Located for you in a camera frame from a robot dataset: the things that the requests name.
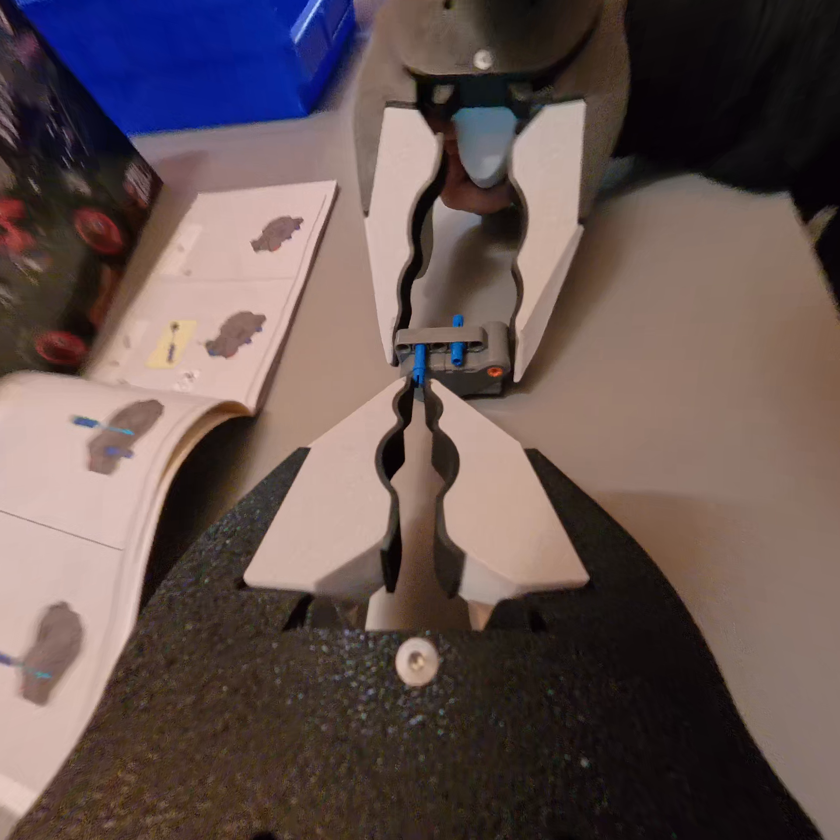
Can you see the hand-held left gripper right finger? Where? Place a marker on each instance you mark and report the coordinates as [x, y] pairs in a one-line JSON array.
[[512, 525]]

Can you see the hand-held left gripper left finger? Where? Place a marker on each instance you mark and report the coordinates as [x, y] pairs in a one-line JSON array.
[[315, 518]]

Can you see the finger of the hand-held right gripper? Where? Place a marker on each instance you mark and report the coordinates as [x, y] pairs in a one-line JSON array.
[[394, 210], [554, 210]]

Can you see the blue toy pin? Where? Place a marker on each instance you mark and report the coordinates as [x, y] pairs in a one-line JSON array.
[[457, 328], [420, 364]]

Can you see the grey toy beam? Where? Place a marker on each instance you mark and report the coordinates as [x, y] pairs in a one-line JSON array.
[[439, 337]]

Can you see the dark grey toy motor block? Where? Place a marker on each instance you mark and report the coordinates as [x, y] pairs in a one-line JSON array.
[[479, 377]]

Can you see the blue plastic storage bin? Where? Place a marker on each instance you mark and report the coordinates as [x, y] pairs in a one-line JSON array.
[[197, 59]]

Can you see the person's right hand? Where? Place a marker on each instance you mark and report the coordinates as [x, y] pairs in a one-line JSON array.
[[476, 200]]

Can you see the open instruction booklet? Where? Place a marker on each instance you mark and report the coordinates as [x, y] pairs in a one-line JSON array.
[[197, 275]]

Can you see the dark toy truck box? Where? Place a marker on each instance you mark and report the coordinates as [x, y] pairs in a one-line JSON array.
[[59, 216]]

